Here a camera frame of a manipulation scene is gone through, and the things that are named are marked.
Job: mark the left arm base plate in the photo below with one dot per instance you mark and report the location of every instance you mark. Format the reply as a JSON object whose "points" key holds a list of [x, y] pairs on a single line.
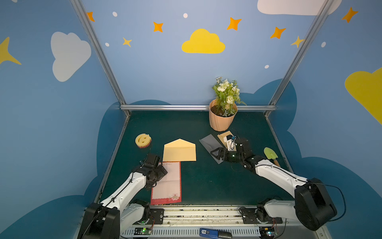
{"points": [[153, 216]]}

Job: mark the grey envelope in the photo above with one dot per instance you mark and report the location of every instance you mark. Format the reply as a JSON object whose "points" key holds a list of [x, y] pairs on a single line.
{"points": [[210, 143]]}

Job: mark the red letter paper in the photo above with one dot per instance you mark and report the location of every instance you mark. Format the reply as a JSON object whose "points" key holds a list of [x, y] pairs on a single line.
{"points": [[169, 189]]}

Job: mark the peach flower pot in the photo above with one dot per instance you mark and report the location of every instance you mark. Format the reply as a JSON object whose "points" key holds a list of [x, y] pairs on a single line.
{"points": [[219, 123]]}

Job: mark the green toy shovel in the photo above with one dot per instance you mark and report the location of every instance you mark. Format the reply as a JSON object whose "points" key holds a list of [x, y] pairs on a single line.
{"points": [[271, 155]]}

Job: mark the green circuit board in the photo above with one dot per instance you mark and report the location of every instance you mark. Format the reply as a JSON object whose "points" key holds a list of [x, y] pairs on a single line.
{"points": [[267, 233], [142, 231]]}

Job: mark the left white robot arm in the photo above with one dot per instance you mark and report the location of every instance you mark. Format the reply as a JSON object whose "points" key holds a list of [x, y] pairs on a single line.
{"points": [[109, 218]]}

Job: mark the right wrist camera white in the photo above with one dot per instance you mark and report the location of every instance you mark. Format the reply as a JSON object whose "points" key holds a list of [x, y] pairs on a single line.
{"points": [[230, 141]]}

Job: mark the right green circuit board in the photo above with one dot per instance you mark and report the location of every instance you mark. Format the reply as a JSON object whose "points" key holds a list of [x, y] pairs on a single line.
{"points": [[267, 233]]}

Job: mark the aluminium front rail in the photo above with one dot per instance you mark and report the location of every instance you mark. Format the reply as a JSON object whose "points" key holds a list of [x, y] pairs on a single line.
{"points": [[184, 222]]}

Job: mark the large yellow envelope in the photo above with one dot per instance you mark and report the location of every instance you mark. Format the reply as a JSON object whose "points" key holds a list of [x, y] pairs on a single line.
{"points": [[179, 150]]}

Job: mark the white flower plant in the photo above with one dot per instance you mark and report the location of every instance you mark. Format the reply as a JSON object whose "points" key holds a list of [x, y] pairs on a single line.
{"points": [[227, 96]]}

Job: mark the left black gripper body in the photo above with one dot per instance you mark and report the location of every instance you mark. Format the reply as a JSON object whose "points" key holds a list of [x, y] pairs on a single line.
{"points": [[161, 172]]}

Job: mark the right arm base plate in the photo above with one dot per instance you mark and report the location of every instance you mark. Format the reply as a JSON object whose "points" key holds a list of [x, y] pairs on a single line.
{"points": [[250, 216]]}

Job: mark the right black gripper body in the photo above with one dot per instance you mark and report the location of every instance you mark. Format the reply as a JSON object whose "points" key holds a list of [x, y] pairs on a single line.
{"points": [[222, 154]]}

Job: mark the left green circuit board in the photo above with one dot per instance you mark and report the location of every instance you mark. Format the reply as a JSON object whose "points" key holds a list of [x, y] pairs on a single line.
{"points": [[142, 231]]}

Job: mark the blue handheld device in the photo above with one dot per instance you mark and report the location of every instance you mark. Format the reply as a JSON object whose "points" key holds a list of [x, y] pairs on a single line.
{"points": [[214, 234]]}

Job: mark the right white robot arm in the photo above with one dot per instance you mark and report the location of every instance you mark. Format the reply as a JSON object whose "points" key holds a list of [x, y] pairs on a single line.
{"points": [[311, 205]]}

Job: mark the small yellow envelope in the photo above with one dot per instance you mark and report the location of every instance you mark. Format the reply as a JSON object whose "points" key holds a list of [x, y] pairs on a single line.
{"points": [[222, 138]]}

